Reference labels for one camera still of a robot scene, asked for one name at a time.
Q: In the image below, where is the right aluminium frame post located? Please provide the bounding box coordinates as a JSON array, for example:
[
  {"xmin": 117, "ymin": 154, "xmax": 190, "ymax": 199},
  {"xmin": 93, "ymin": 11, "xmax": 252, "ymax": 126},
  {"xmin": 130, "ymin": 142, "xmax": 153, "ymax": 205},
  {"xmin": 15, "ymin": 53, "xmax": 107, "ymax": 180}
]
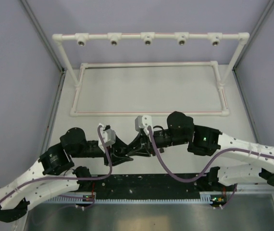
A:
[{"xmin": 234, "ymin": 0, "xmax": 274, "ymax": 146}]

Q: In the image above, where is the grey slotted cable duct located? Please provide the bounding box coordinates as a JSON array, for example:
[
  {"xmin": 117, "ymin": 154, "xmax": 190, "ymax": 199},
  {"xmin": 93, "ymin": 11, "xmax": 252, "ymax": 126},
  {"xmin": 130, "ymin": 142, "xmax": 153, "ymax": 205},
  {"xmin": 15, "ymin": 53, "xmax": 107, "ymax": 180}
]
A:
[{"xmin": 45, "ymin": 193, "xmax": 226, "ymax": 207}]

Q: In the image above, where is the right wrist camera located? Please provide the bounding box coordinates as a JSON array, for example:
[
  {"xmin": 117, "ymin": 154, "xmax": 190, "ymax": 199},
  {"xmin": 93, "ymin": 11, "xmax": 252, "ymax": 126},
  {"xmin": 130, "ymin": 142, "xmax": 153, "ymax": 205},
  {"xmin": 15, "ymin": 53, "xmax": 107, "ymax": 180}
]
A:
[{"xmin": 135, "ymin": 115, "xmax": 152, "ymax": 134}]

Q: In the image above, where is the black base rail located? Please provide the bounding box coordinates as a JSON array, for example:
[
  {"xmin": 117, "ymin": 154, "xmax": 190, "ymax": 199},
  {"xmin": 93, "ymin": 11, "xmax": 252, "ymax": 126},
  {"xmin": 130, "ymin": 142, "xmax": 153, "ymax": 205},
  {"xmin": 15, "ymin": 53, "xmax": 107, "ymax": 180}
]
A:
[{"xmin": 77, "ymin": 174, "xmax": 228, "ymax": 200}]

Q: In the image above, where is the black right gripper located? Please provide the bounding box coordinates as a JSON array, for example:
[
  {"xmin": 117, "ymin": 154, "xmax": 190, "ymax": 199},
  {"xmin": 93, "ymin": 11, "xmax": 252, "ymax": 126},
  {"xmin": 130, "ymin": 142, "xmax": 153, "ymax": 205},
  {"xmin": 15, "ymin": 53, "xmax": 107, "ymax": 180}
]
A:
[{"xmin": 127, "ymin": 129, "xmax": 189, "ymax": 157}]

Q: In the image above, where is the aluminium frame post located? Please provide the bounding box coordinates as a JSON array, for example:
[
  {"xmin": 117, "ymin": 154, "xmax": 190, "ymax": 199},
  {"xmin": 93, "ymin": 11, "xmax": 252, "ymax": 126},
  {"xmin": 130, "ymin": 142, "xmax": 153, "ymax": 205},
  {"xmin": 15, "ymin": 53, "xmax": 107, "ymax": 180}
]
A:
[
  {"xmin": 18, "ymin": 0, "xmax": 66, "ymax": 155},
  {"xmin": 234, "ymin": 0, "xmax": 274, "ymax": 146}
]

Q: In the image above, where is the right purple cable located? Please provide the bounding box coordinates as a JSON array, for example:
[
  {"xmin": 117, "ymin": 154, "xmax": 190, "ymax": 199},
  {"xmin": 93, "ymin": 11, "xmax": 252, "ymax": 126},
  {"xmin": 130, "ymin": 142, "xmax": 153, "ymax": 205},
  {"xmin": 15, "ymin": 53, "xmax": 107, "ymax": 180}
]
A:
[{"xmin": 148, "ymin": 126, "xmax": 274, "ymax": 184}]

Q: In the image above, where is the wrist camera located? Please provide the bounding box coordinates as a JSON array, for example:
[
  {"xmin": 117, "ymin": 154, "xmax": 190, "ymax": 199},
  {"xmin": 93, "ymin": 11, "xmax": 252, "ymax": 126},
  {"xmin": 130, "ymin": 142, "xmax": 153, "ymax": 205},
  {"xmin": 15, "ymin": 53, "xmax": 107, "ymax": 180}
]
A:
[
  {"xmin": 99, "ymin": 123, "xmax": 116, "ymax": 147},
  {"xmin": 135, "ymin": 115, "xmax": 152, "ymax": 134}
]

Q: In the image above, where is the small black water faucet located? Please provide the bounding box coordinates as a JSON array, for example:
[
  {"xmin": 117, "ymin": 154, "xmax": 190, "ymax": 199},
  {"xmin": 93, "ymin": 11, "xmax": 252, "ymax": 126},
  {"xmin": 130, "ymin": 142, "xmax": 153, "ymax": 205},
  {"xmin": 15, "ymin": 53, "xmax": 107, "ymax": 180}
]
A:
[{"xmin": 114, "ymin": 147, "xmax": 127, "ymax": 156}]

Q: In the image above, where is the left aluminium frame post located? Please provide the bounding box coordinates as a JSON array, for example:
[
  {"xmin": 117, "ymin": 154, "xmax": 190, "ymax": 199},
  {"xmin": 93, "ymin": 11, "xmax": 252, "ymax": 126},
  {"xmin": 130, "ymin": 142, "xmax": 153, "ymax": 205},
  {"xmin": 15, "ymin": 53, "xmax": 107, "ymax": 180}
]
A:
[{"xmin": 18, "ymin": 0, "xmax": 66, "ymax": 155}]

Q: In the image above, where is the white PVC pipe frame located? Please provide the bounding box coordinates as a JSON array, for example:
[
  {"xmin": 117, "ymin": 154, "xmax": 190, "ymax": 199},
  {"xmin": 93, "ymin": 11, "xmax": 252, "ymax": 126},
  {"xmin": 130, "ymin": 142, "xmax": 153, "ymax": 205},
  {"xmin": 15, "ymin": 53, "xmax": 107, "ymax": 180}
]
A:
[{"xmin": 52, "ymin": 32, "xmax": 250, "ymax": 117}]

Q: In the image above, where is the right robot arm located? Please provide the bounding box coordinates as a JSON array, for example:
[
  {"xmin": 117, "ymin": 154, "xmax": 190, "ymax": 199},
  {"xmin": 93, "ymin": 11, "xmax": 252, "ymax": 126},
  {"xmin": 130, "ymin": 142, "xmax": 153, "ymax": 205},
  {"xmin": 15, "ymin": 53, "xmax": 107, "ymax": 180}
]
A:
[{"xmin": 135, "ymin": 111, "xmax": 274, "ymax": 191}]

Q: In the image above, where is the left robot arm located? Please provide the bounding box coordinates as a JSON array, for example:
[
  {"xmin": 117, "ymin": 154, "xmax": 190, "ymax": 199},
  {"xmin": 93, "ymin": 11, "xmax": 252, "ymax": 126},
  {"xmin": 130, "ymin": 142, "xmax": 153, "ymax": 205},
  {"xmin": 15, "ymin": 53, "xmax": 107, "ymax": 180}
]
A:
[{"xmin": 0, "ymin": 125, "xmax": 134, "ymax": 223}]

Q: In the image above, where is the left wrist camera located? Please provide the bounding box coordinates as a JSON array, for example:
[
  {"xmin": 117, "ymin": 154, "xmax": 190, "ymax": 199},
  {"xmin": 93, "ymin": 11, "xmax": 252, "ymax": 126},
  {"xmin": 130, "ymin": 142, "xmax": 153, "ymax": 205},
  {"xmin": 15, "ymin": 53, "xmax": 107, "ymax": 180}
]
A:
[{"xmin": 99, "ymin": 123, "xmax": 116, "ymax": 147}]

